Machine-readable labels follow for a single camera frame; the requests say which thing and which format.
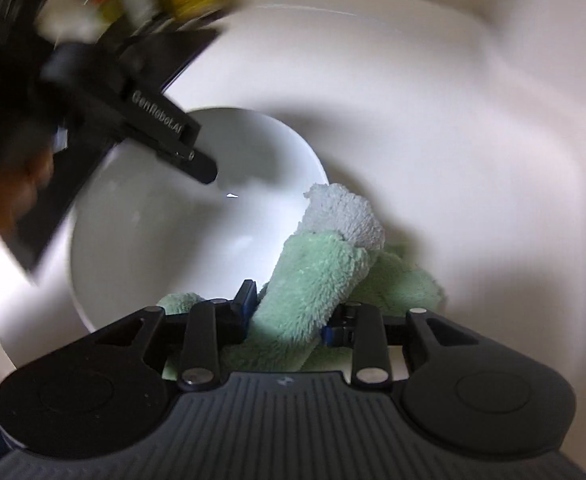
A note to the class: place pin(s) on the person's left hand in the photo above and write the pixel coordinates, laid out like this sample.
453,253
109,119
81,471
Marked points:
8,210

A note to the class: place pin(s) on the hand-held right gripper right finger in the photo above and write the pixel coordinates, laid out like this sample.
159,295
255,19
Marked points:
368,340

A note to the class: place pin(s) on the black glass gas stove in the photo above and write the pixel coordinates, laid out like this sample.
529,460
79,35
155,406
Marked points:
173,55

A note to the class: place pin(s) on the green fluffy cloth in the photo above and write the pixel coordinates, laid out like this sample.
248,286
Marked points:
313,280

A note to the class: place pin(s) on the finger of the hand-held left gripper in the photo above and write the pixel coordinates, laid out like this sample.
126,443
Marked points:
198,167

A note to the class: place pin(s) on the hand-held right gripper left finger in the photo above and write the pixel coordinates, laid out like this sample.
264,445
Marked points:
248,305

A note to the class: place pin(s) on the white patterned bowl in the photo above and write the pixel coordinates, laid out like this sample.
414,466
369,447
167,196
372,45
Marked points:
173,230

